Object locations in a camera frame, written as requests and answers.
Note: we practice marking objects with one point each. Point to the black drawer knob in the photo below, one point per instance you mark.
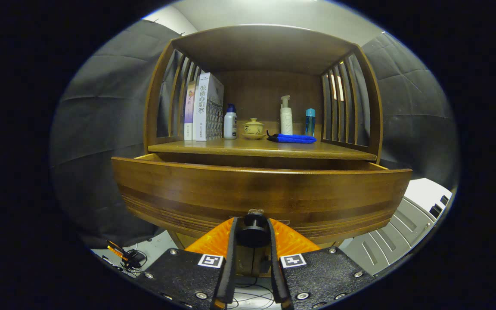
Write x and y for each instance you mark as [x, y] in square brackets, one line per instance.
[252, 234]

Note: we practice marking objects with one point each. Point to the wooden cabinet door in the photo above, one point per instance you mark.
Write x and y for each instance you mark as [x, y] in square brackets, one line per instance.
[244, 260]
[261, 260]

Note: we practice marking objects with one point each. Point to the brown wooden cabinet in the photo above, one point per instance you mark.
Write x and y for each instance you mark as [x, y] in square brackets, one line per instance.
[256, 47]

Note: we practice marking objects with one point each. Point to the white plastic drawer unit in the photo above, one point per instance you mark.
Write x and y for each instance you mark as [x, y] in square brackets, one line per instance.
[385, 241]

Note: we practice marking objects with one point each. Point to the white pump bottle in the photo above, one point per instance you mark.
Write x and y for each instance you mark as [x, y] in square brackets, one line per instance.
[286, 120]

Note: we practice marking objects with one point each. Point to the thick white book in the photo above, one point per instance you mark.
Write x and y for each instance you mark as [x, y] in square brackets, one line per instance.
[207, 107]

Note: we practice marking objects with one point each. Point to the white bottle blue cap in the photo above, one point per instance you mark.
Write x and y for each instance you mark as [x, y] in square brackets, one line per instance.
[230, 125]

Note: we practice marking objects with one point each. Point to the wooden countertop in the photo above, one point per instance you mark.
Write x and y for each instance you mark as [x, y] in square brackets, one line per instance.
[252, 148]

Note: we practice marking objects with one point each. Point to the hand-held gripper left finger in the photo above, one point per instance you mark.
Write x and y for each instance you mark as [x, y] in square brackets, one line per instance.
[229, 267]

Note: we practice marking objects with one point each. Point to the black orange floor tool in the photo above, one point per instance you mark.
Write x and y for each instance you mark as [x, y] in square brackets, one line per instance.
[129, 258]

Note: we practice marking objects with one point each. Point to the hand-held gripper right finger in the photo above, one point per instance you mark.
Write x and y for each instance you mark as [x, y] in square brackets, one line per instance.
[274, 267]

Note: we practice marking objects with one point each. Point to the yellow lidded teacup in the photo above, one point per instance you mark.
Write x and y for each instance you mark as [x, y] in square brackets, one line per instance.
[253, 128]

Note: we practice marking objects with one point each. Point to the black backdrop cloth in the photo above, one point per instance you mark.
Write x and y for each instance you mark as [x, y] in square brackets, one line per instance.
[101, 129]

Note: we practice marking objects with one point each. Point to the blue cloth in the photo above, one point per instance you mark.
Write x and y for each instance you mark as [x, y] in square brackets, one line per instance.
[293, 138]

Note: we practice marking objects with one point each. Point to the thin purple white book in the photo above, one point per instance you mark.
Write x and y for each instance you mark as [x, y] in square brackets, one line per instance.
[189, 112]

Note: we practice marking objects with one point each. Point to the clear blue bottle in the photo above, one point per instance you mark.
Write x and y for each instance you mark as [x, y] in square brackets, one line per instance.
[310, 125]

